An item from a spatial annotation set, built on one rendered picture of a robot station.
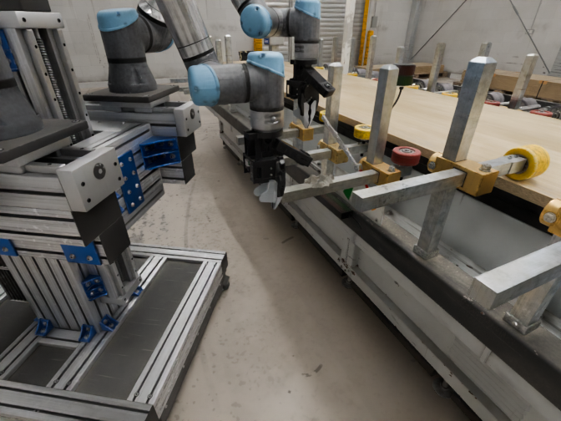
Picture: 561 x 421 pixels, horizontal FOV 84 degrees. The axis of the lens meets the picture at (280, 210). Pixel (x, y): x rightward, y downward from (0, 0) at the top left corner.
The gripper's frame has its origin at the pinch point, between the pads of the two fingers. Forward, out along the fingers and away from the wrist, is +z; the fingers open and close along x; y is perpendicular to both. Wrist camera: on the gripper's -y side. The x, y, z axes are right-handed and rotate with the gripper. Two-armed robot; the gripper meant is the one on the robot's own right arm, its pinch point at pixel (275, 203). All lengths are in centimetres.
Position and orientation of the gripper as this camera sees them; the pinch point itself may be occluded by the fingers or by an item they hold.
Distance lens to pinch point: 80.8
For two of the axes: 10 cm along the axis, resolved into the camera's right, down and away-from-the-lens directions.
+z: 0.0, 8.6, 5.1
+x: 4.1, 4.7, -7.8
